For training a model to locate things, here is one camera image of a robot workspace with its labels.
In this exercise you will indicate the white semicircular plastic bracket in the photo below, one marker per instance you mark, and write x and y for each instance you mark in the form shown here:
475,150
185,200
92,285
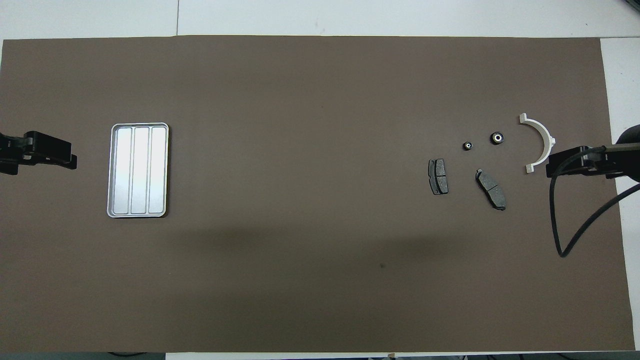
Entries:
550,144

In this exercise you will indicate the small black bearing gear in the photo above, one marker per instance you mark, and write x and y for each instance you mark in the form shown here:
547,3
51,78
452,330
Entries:
464,146

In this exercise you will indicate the large black bearing gear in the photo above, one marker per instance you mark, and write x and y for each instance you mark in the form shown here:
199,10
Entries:
492,138

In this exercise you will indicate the brown table mat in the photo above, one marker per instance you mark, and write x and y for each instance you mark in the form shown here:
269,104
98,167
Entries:
320,280

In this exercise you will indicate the short dark brake pad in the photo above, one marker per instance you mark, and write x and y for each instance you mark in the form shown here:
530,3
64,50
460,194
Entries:
439,177

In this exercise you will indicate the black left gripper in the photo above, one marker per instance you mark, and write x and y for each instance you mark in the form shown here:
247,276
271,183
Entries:
10,147

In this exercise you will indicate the long grey brake pad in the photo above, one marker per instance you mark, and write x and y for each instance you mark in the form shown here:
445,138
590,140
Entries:
491,190

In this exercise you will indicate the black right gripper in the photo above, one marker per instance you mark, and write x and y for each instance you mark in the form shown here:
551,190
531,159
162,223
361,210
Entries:
631,162

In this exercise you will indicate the silver metal tray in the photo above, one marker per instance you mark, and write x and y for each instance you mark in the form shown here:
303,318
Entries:
137,170

